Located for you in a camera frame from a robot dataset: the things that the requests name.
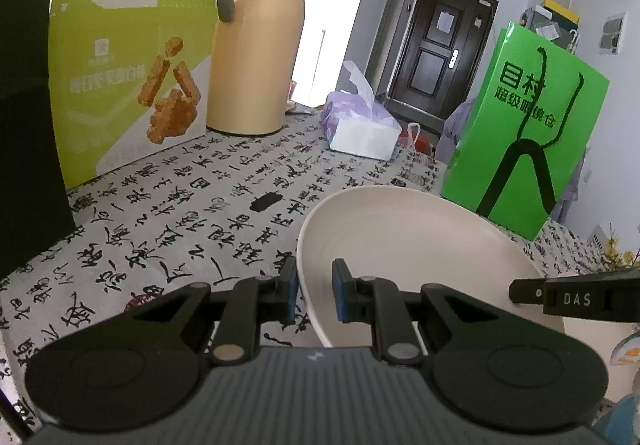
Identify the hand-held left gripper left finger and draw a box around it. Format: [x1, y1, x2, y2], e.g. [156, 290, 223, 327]
[125, 255, 301, 366]

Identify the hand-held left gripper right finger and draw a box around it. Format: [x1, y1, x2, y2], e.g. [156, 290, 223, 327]
[331, 258, 495, 366]

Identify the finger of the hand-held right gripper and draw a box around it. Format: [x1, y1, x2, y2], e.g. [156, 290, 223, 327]
[508, 269, 640, 325]

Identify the cream plate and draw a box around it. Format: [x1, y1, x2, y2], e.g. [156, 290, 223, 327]
[296, 185, 566, 349]

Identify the yellow flower branch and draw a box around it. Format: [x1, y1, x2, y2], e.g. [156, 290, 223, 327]
[595, 222, 640, 272]

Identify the calligraphy print tablecloth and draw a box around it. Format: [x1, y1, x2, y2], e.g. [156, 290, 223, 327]
[0, 108, 640, 437]

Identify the tissue pack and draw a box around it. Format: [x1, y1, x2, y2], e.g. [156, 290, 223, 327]
[320, 60, 402, 161]

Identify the green paper bag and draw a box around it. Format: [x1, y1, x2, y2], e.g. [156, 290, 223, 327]
[440, 21, 611, 241]

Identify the white plastic bag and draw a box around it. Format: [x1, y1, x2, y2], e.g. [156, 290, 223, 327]
[407, 122, 424, 156]

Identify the brown snack packet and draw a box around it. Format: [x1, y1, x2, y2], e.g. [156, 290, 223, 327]
[282, 100, 321, 117]

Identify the dark brown door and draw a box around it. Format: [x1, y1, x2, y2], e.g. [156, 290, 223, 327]
[387, 0, 499, 123]

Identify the beige thermos jug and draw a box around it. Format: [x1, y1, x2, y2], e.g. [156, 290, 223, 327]
[206, 0, 307, 136]

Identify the yellow-green snack box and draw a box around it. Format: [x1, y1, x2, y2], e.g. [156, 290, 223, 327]
[48, 0, 217, 189]

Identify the grey refrigerator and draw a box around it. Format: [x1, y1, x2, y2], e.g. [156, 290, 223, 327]
[520, 8, 581, 59]

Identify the black paper bag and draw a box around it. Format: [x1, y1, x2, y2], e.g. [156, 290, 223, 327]
[0, 0, 76, 279]

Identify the yellow and black box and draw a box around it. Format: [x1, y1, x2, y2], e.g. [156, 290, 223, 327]
[542, 0, 581, 25]

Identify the white wall panel box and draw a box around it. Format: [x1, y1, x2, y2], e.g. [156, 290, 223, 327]
[598, 12, 628, 56]

